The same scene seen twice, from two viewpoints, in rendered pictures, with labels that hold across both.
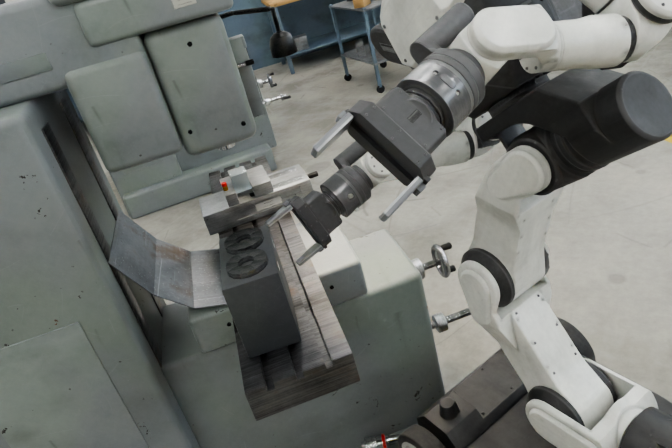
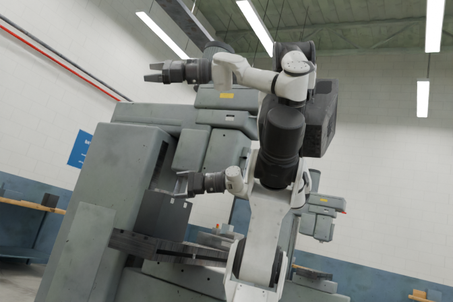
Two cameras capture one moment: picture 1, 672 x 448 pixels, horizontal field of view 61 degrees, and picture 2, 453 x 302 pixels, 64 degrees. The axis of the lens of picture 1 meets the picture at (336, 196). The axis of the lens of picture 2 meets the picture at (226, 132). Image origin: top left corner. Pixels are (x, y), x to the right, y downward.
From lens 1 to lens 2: 1.25 m
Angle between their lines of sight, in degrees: 57
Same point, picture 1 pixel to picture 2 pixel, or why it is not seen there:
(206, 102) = (216, 159)
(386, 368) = not seen: outside the picture
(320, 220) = (193, 182)
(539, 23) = (236, 57)
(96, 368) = (106, 236)
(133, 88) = (196, 141)
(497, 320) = (226, 278)
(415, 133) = (172, 66)
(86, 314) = (121, 209)
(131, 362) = not seen: hidden behind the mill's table
